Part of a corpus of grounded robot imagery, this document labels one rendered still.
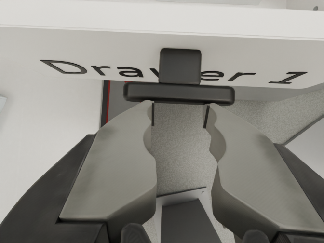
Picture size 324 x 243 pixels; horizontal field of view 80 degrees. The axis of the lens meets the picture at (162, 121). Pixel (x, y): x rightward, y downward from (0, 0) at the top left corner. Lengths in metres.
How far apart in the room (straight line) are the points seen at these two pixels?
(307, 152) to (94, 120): 1.11
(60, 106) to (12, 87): 0.07
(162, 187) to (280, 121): 0.71
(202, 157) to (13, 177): 0.87
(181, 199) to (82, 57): 0.97
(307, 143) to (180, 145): 0.65
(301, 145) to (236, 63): 1.07
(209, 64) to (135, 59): 0.06
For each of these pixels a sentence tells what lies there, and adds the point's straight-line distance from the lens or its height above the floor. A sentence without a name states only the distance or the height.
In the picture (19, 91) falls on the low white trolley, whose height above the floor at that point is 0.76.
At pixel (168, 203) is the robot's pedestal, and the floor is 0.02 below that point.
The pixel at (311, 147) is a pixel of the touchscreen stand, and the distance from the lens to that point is 1.25.
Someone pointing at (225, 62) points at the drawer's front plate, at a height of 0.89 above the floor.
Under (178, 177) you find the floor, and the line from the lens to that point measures 1.06.
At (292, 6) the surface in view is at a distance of 0.26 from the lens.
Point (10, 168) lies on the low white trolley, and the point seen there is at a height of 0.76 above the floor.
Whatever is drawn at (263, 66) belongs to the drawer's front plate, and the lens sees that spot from 0.18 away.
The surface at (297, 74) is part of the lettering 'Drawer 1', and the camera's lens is 0.21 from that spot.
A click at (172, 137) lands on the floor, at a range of 1.04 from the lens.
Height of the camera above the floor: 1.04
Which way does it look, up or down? 87 degrees down
